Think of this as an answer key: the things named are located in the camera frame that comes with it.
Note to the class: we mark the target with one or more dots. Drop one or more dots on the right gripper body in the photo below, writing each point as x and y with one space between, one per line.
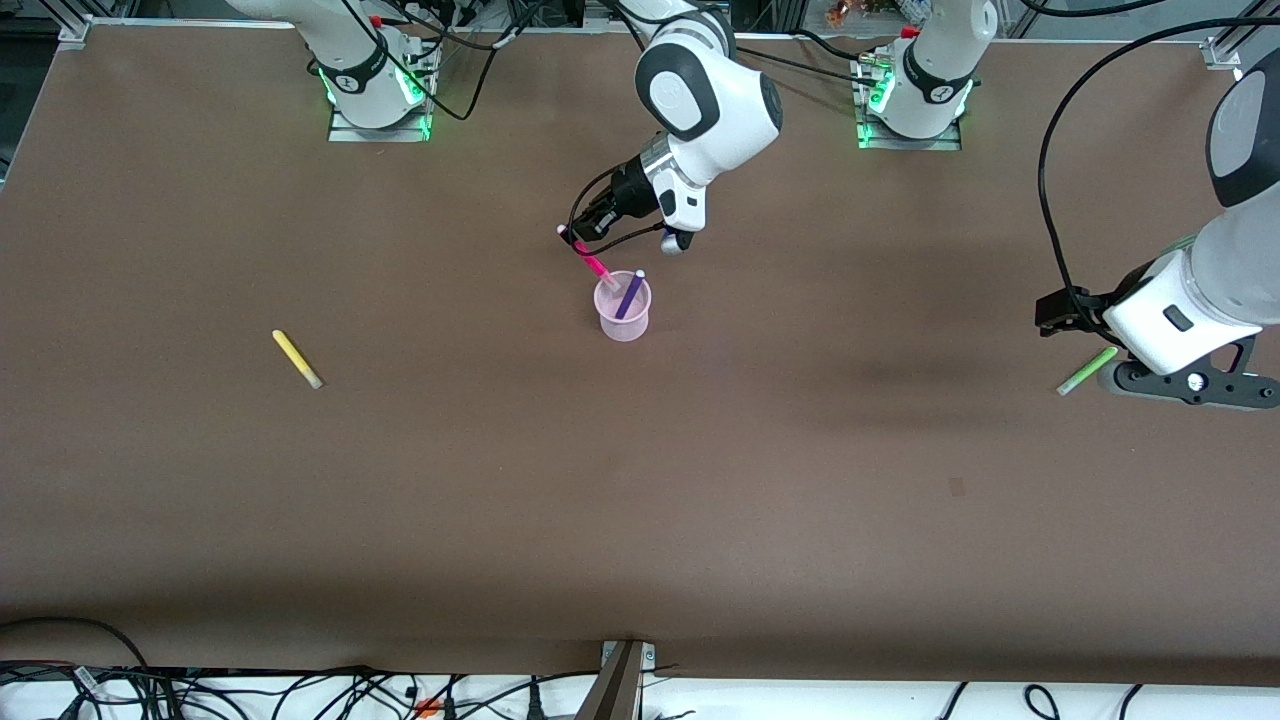
626 196

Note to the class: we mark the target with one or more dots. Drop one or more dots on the pink highlighter pen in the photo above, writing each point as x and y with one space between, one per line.
592 262

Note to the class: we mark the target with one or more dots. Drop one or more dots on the purple highlighter pen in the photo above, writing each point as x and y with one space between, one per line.
630 293

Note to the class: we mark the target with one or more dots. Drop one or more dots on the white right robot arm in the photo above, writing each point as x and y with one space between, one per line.
720 110

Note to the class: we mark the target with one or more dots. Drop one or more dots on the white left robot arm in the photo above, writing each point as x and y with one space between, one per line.
1240 270

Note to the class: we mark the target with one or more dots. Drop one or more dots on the pink plastic pen holder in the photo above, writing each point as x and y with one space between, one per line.
623 325

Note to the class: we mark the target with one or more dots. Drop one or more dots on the green highlighter pen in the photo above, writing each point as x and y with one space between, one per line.
1090 372

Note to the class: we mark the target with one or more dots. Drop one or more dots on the yellow highlighter pen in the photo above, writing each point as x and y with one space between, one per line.
296 358

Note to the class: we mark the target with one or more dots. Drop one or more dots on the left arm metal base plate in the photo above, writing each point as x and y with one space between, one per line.
910 142

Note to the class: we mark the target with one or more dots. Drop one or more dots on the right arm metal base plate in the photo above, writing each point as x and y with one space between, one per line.
380 133

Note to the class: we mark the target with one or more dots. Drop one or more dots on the metal table edge bracket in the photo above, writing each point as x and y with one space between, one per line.
618 685

